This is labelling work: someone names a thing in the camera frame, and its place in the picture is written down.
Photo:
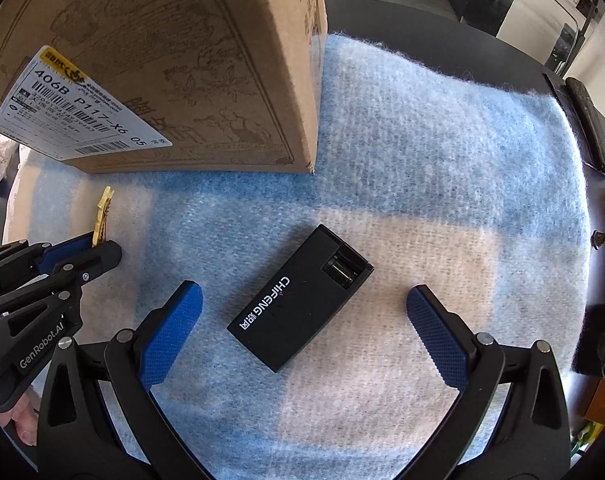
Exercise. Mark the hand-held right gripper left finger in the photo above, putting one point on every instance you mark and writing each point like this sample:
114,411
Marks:
170,340

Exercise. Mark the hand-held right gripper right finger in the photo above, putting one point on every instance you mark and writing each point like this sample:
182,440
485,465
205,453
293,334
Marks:
440,342

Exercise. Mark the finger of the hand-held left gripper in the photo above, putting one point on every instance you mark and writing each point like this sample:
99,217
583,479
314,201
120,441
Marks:
100,260
67,255

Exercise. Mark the gold star hair clip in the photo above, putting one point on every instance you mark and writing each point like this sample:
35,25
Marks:
102,215

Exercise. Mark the black rectangular lighter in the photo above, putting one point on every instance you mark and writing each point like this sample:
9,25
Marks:
292,310

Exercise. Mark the brown cardboard box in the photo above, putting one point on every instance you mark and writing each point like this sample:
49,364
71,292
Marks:
182,60

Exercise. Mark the person's left hand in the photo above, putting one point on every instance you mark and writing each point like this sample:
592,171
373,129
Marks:
22,422

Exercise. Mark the blue white checkered blanket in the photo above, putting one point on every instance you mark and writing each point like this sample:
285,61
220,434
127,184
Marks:
432,185

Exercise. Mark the black vase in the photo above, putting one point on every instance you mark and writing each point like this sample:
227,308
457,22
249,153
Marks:
600,340

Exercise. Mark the flat black strip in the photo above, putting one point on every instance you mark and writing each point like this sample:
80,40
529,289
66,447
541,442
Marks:
562,97

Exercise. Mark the dark kitchen counter cabinet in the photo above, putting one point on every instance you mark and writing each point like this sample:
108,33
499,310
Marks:
482,0

